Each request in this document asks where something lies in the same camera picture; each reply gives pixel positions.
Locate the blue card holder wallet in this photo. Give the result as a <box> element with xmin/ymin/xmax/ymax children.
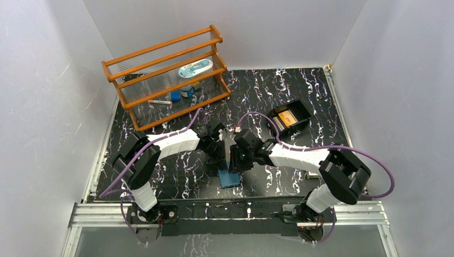
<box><xmin>218</xmin><ymin>170</ymin><xmax>241</xmax><ymax>188</ymax></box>

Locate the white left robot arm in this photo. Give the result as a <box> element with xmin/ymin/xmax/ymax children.
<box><xmin>109</xmin><ymin>121</ymin><xmax>227</xmax><ymax>223</ymax></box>

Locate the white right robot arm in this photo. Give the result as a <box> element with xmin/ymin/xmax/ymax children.
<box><xmin>230</xmin><ymin>130</ymin><xmax>372</xmax><ymax>223</ymax></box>

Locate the orange card in tray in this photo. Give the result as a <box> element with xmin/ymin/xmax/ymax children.
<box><xmin>278</xmin><ymin>109</ymin><xmax>298</xmax><ymax>127</ymax></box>

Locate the black card tray box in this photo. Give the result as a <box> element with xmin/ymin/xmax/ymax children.
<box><xmin>266</xmin><ymin>100</ymin><xmax>314</xmax><ymax>140</ymax></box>

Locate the small blue lidded jar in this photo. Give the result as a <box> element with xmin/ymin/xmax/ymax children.
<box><xmin>179</xmin><ymin>84</ymin><xmax>194</xmax><ymax>98</ymax></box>

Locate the blue small box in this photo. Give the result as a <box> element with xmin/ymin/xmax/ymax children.
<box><xmin>170</xmin><ymin>92</ymin><xmax>181</xmax><ymax>102</ymax></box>

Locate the white red small box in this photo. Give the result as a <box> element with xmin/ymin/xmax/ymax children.
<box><xmin>306</xmin><ymin>171</ymin><xmax>320</xmax><ymax>179</ymax></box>

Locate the white orange marker pen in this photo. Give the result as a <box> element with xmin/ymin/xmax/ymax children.
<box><xmin>147</xmin><ymin>100</ymin><xmax>173</xmax><ymax>105</ymax></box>

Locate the white blue packaged item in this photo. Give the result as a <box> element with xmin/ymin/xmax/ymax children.
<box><xmin>178</xmin><ymin>58</ymin><xmax>214</xmax><ymax>79</ymax></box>

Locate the orange wooden shelf rack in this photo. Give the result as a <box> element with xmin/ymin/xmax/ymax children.
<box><xmin>101</xmin><ymin>25</ymin><xmax>231</xmax><ymax>131</ymax></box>

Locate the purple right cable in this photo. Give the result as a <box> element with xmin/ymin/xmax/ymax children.
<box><xmin>236</xmin><ymin>112</ymin><xmax>396</xmax><ymax>199</ymax></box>

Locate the purple cable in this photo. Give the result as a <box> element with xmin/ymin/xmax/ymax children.
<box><xmin>236</xmin><ymin>112</ymin><xmax>396</xmax><ymax>199</ymax></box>
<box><xmin>99</xmin><ymin>108</ymin><xmax>205</xmax><ymax>199</ymax></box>

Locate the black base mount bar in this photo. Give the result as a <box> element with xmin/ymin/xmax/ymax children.
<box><xmin>126</xmin><ymin>196</ymin><xmax>334</xmax><ymax>241</ymax></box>

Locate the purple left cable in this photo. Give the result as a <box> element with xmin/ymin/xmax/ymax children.
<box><xmin>99</xmin><ymin>108</ymin><xmax>205</xmax><ymax>199</ymax></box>

